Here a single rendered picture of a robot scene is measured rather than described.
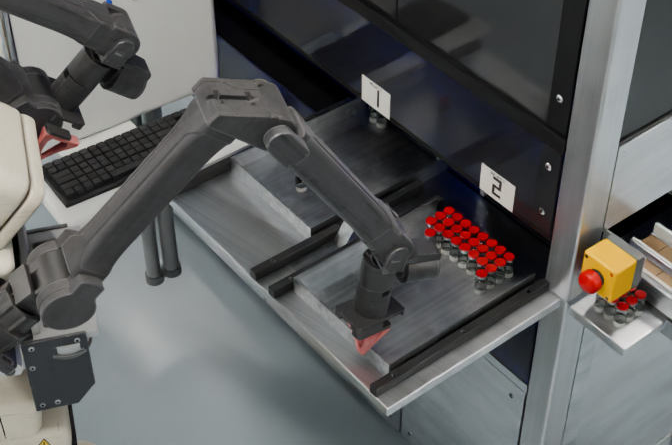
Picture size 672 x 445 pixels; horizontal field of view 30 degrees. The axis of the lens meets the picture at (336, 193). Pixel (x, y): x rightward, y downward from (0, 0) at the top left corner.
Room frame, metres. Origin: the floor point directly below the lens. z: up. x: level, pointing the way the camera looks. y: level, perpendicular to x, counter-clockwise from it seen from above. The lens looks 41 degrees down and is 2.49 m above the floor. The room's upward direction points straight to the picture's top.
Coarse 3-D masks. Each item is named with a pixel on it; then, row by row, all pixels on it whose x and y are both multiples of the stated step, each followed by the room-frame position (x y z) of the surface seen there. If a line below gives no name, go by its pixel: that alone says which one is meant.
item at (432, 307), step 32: (416, 224) 1.74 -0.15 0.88; (352, 256) 1.64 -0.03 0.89; (448, 256) 1.65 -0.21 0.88; (320, 288) 1.57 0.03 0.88; (352, 288) 1.57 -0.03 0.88; (416, 288) 1.57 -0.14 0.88; (448, 288) 1.57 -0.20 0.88; (512, 288) 1.54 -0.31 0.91; (416, 320) 1.49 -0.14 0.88; (448, 320) 1.49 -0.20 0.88; (384, 352) 1.42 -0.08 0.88; (416, 352) 1.40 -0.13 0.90
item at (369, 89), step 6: (366, 78) 1.97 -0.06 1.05; (366, 84) 1.97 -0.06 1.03; (372, 84) 1.96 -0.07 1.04; (366, 90) 1.97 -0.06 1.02; (372, 90) 1.96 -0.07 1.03; (378, 90) 1.94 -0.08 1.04; (384, 90) 1.93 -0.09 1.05; (366, 96) 1.97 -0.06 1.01; (372, 96) 1.96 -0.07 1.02; (384, 96) 1.93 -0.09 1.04; (366, 102) 1.97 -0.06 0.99; (372, 102) 1.96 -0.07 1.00; (384, 102) 1.93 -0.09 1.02; (378, 108) 1.94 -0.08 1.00; (384, 108) 1.93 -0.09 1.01; (384, 114) 1.93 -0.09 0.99
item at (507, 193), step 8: (488, 168) 1.70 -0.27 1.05; (488, 176) 1.70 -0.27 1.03; (496, 176) 1.69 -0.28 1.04; (480, 184) 1.72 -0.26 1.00; (488, 184) 1.70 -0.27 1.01; (496, 184) 1.69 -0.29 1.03; (504, 184) 1.67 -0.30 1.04; (488, 192) 1.70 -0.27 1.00; (496, 192) 1.68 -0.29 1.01; (504, 192) 1.67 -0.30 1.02; (512, 192) 1.65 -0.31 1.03; (496, 200) 1.68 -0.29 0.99; (504, 200) 1.67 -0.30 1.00; (512, 200) 1.65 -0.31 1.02; (512, 208) 1.65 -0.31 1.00
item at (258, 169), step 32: (320, 128) 2.03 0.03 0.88; (352, 128) 2.03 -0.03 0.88; (384, 128) 2.03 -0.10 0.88; (256, 160) 1.92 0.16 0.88; (352, 160) 1.92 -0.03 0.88; (384, 160) 1.92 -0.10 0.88; (416, 160) 1.92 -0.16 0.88; (256, 192) 1.83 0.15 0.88; (288, 192) 1.83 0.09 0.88; (384, 192) 1.80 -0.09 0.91; (320, 224) 1.70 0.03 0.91
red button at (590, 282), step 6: (588, 270) 1.48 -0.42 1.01; (582, 276) 1.47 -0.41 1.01; (588, 276) 1.47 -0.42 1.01; (594, 276) 1.47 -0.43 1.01; (582, 282) 1.47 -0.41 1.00; (588, 282) 1.46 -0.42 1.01; (594, 282) 1.46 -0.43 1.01; (600, 282) 1.46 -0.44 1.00; (582, 288) 1.47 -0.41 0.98; (588, 288) 1.46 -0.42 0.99; (594, 288) 1.46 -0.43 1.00; (600, 288) 1.46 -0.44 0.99
